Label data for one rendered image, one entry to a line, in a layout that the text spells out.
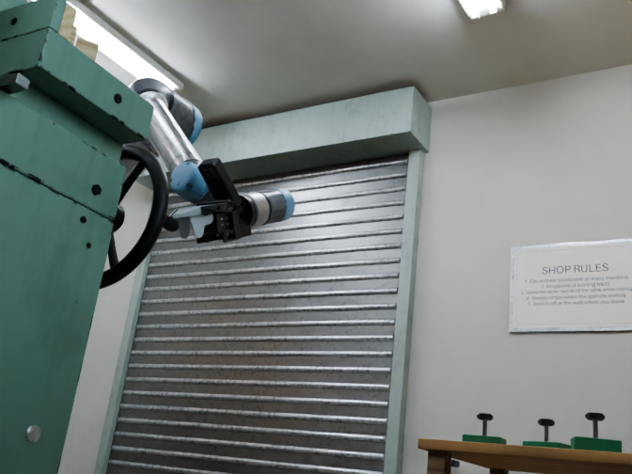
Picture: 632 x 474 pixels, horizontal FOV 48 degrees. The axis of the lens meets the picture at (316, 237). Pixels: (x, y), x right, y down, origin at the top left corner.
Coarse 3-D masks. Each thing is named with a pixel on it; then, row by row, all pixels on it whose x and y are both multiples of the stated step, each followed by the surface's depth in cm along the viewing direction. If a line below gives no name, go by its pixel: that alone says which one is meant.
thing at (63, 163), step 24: (0, 96) 89; (0, 120) 89; (24, 120) 92; (48, 120) 96; (0, 144) 89; (24, 144) 92; (48, 144) 95; (72, 144) 99; (24, 168) 92; (48, 168) 95; (72, 168) 99; (96, 168) 103; (120, 168) 107; (72, 192) 98; (96, 192) 102; (120, 192) 107
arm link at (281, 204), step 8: (248, 192) 160; (264, 192) 154; (272, 192) 156; (280, 192) 158; (288, 192) 160; (272, 200) 154; (280, 200) 156; (288, 200) 158; (272, 208) 153; (280, 208) 156; (288, 208) 158; (272, 216) 154; (280, 216) 157; (288, 216) 160; (264, 224) 154
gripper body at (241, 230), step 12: (204, 204) 141; (252, 204) 148; (216, 216) 140; (228, 216) 143; (240, 216) 150; (252, 216) 148; (204, 228) 142; (216, 228) 140; (228, 228) 142; (240, 228) 147; (204, 240) 142; (228, 240) 141
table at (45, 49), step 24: (0, 48) 97; (24, 48) 94; (48, 48) 93; (72, 48) 96; (0, 72) 95; (24, 72) 93; (48, 72) 93; (72, 72) 96; (96, 72) 100; (72, 96) 98; (96, 96) 100; (120, 96) 103; (96, 120) 104; (120, 120) 103; (144, 120) 108
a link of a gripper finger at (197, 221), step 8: (192, 208) 134; (176, 216) 132; (184, 216) 133; (192, 216) 134; (200, 216) 136; (208, 216) 138; (192, 224) 134; (200, 224) 136; (208, 224) 138; (200, 232) 136
